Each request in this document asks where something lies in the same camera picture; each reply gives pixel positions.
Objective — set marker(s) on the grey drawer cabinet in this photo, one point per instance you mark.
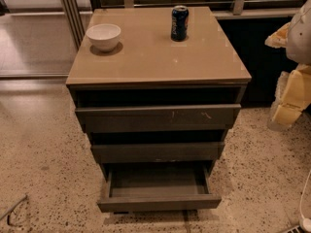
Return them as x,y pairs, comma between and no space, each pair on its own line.
149,69

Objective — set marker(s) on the blue soda can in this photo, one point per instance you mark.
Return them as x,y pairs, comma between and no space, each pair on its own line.
180,16

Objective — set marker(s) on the white floor vent device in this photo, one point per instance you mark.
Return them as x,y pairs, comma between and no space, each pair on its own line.
303,227

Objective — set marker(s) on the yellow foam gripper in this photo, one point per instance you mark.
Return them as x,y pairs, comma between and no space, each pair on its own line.
300,38

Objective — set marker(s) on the white ceramic bowl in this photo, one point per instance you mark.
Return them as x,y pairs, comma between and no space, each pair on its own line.
104,37

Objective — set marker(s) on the grey drawer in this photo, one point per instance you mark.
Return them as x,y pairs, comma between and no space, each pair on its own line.
158,118
166,186
157,152

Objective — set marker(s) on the sliding door frame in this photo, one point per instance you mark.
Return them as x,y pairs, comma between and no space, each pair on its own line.
71,10

